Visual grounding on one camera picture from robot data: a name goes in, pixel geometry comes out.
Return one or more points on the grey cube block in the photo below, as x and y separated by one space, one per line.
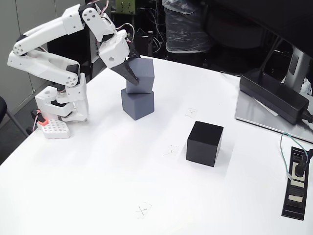
137 106
145 73

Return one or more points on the black cube block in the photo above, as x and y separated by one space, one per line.
203 147

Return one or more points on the black box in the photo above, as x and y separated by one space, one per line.
145 45

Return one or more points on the green circuit board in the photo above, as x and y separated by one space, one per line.
125 7

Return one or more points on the plastic wrapped bundle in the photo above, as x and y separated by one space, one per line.
185 29

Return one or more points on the white perforated clamp block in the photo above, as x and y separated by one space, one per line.
56 129

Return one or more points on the orange connector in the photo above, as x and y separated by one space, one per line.
42 121

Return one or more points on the black chair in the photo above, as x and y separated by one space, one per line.
2 107

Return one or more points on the silver monitor stand base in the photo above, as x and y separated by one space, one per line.
254 115

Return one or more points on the black monitor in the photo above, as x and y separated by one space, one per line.
269 17

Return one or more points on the black power adapter brick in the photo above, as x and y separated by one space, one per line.
271 95

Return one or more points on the silver monitor stand neck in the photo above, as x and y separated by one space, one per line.
297 66

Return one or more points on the crumpled white plastic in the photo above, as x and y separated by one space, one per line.
308 86

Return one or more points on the black power plug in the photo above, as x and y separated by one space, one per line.
298 170

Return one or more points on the black power strip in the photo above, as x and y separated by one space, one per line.
294 200

